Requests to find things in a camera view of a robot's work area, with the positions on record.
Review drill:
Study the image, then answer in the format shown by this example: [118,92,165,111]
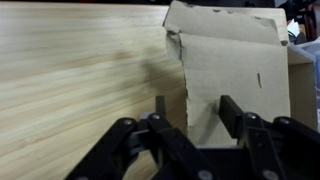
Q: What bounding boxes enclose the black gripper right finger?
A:
[218,95,243,139]

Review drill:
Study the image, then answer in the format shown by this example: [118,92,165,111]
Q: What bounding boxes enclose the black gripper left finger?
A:
[155,96,166,117]

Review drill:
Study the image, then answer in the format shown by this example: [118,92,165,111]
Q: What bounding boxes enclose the brown cardboard box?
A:
[164,1,318,145]

